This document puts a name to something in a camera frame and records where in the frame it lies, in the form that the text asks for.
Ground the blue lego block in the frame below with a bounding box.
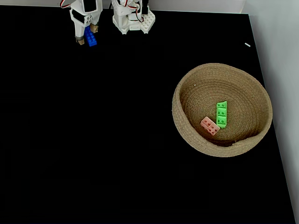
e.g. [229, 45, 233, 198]
[83, 26, 99, 48]

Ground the pink lego block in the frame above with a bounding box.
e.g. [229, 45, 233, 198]
[200, 116, 221, 136]

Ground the green lego block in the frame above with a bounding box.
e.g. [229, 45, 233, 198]
[215, 100, 228, 129]

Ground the base cable bundle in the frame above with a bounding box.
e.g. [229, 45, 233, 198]
[125, 0, 146, 24]

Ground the woven rope basket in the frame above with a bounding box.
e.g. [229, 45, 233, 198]
[171, 63, 273, 158]

